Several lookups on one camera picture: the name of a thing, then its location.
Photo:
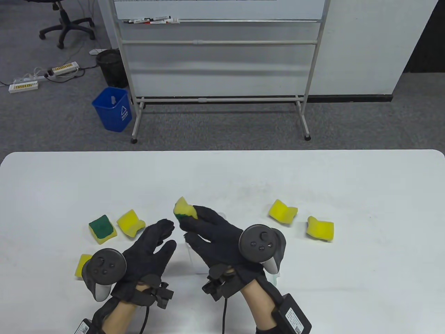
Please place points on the person's left forearm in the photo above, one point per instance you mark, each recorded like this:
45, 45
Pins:
118, 318

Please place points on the clear plastic airtight container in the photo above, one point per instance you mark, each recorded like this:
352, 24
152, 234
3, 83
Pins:
196, 264

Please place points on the red whiteboard marker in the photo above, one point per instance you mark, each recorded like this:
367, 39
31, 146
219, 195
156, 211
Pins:
173, 21
156, 22

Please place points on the yellow green scouring sponge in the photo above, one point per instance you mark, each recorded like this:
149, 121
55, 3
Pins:
321, 229
282, 212
184, 208
129, 222
101, 228
82, 264

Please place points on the black wrist sensor box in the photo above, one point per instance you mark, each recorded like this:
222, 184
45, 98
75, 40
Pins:
82, 327
292, 315

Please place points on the white mobile whiteboard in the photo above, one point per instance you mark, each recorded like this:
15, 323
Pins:
222, 69

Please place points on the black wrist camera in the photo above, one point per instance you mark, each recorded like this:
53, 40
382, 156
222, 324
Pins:
217, 283
158, 294

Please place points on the blue plastic bin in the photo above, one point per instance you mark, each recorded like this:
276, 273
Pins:
113, 118

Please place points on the black tracking controller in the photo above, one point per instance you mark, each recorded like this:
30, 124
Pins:
260, 243
104, 268

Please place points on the white power strips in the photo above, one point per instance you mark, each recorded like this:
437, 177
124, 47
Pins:
39, 73

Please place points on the clear plastic container lid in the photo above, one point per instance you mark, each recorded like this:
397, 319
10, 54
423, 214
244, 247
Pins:
274, 279

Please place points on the black mesh wastebasket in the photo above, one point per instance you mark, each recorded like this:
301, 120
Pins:
111, 69

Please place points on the person's right forearm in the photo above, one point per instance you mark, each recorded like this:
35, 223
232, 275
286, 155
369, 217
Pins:
257, 306

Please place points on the person's right hand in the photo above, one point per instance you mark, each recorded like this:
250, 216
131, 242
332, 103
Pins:
219, 243

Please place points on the black whiteboard marker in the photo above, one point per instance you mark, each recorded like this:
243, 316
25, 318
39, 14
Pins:
153, 18
137, 21

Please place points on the person's left hand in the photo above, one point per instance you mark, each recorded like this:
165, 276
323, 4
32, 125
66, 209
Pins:
146, 254

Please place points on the black office chair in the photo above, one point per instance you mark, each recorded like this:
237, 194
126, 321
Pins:
64, 26

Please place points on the white power strip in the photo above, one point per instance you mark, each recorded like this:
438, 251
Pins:
23, 87
65, 68

